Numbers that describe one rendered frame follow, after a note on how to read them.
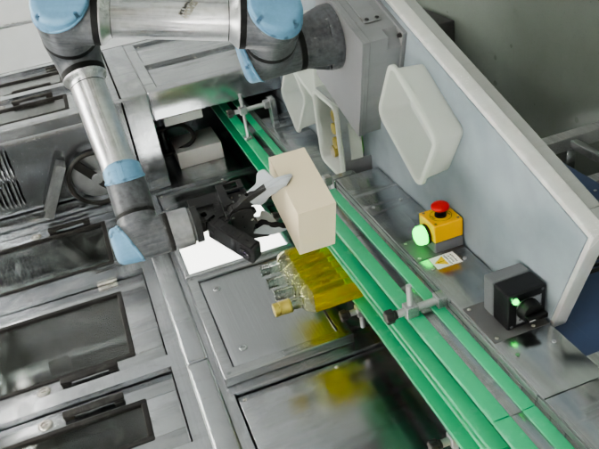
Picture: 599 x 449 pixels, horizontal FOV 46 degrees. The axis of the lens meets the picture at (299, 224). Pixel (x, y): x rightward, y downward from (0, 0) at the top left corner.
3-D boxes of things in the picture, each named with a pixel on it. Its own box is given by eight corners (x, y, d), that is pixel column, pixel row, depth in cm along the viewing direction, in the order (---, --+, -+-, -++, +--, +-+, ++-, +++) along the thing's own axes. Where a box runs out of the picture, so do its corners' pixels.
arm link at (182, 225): (172, 232, 129) (179, 259, 135) (197, 225, 130) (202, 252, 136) (163, 204, 133) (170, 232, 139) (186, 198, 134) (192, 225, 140)
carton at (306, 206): (304, 147, 139) (268, 157, 138) (336, 202, 129) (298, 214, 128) (305, 189, 148) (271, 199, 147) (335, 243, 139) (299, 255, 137)
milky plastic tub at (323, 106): (347, 151, 211) (320, 159, 209) (339, 79, 200) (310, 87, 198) (371, 173, 197) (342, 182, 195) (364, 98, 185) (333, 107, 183)
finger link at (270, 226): (286, 208, 146) (250, 201, 141) (297, 228, 143) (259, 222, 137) (279, 218, 148) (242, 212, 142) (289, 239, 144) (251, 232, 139)
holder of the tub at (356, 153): (350, 166, 214) (327, 173, 212) (340, 80, 200) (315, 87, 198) (374, 189, 200) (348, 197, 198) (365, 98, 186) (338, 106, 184)
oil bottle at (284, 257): (349, 246, 193) (276, 269, 188) (348, 228, 190) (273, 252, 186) (357, 256, 188) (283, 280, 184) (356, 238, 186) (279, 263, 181)
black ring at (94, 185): (133, 191, 263) (76, 207, 258) (117, 139, 252) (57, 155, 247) (135, 196, 259) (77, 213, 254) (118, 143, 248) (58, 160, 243)
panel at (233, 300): (255, 194, 252) (162, 221, 245) (253, 186, 251) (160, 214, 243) (355, 342, 178) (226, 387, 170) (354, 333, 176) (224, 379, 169)
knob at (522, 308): (537, 314, 129) (548, 324, 126) (516, 322, 128) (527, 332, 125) (537, 294, 127) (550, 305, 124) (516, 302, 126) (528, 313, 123)
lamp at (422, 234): (422, 237, 156) (410, 240, 156) (421, 220, 154) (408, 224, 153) (432, 247, 153) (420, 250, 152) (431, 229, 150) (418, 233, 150)
